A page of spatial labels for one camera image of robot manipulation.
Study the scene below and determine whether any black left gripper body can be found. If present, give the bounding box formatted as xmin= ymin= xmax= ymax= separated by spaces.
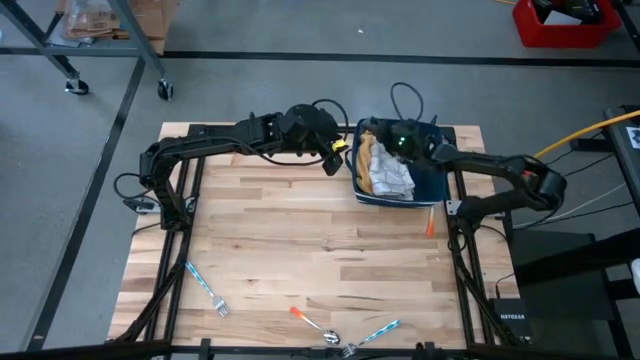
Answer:
xmin=279 ymin=102 xmax=347 ymax=157

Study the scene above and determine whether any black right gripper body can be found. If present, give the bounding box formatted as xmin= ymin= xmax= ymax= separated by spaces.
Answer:
xmin=373 ymin=118 xmax=444 ymax=164

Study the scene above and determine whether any mustard yellow towel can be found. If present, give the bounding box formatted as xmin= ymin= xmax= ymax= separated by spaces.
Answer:
xmin=356 ymin=129 xmax=380 ymax=197

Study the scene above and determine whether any white checked towel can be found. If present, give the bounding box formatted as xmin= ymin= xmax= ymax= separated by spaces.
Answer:
xmin=369 ymin=141 xmax=417 ymax=200

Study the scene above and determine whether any blue fabric basket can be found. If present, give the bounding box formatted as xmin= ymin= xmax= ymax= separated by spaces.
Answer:
xmin=346 ymin=116 xmax=452 ymax=209

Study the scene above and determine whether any black power strip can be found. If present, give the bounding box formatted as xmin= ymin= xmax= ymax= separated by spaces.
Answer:
xmin=569 ymin=137 xmax=607 ymax=154

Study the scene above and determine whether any cardboard box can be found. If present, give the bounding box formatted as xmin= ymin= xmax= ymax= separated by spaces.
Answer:
xmin=54 ymin=0 xmax=182 ymax=56

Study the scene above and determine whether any red plastic crate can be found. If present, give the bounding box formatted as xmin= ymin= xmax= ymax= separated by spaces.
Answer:
xmin=512 ymin=0 xmax=624 ymax=50

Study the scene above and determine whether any grey metal wheeled cart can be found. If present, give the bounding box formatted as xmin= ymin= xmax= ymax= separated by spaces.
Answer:
xmin=0 ymin=0 xmax=175 ymax=102

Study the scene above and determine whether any black side table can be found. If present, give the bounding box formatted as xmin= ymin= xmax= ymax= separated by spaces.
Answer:
xmin=509 ymin=228 xmax=640 ymax=360

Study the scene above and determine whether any black electronic device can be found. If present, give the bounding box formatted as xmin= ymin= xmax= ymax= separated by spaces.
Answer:
xmin=532 ymin=0 xmax=604 ymax=25

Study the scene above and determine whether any black stand with marker tag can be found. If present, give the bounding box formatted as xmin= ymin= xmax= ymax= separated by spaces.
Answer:
xmin=603 ymin=104 xmax=640 ymax=201

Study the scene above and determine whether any plastic wrapped cardboard pack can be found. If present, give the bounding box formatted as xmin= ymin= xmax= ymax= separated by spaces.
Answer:
xmin=62 ymin=0 xmax=124 ymax=41

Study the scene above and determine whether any black metal rig frame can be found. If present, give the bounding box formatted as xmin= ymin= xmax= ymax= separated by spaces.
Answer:
xmin=107 ymin=112 xmax=524 ymax=360

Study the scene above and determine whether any spoon with orange handle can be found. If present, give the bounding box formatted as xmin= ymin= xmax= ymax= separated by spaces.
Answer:
xmin=289 ymin=305 xmax=342 ymax=347

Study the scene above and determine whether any fork with blue patterned handle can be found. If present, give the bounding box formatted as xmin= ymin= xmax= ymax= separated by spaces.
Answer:
xmin=185 ymin=261 xmax=232 ymax=319
xmin=341 ymin=319 xmax=403 ymax=359

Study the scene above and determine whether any yellow cable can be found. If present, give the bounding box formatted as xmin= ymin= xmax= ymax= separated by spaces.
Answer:
xmin=533 ymin=109 xmax=640 ymax=160

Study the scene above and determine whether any grey cable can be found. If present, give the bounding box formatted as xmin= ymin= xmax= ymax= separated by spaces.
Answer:
xmin=514 ymin=182 xmax=629 ymax=230

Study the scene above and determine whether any black Netgear switch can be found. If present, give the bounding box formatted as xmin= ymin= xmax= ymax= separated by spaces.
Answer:
xmin=489 ymin=298 xmax=534 ymax=346

